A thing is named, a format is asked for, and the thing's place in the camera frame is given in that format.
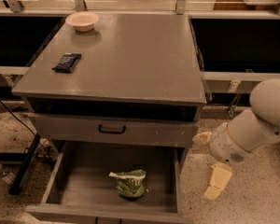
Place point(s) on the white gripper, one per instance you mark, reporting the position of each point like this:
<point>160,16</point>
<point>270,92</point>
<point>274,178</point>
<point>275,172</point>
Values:
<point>222,144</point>

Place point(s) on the green jalapeno chip bag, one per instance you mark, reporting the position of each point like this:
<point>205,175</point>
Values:
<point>130,184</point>

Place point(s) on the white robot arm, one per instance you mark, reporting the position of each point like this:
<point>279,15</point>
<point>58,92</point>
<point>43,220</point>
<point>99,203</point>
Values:
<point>259,124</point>

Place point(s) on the grey drawer cabinet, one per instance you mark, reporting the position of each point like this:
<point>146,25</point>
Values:
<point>132,66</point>

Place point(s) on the open grey middle drawer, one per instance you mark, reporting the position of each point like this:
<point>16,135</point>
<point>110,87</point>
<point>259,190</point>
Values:
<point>80,190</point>

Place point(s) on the closed grey top drawer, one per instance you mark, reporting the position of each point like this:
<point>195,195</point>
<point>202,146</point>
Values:
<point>143,132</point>

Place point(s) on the dark blue snack packet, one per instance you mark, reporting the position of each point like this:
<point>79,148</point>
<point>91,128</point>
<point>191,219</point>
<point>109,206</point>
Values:
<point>66,63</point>

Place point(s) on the beige bowl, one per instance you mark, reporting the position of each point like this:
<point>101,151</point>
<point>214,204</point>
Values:
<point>82,21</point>

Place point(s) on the black metal stand leg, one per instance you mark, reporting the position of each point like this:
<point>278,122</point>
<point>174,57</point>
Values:
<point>15,188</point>

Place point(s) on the grey railing frame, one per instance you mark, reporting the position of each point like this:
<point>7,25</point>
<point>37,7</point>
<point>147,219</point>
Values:
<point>233,39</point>

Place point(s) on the black drawer handle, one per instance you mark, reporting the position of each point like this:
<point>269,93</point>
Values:
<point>110,130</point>

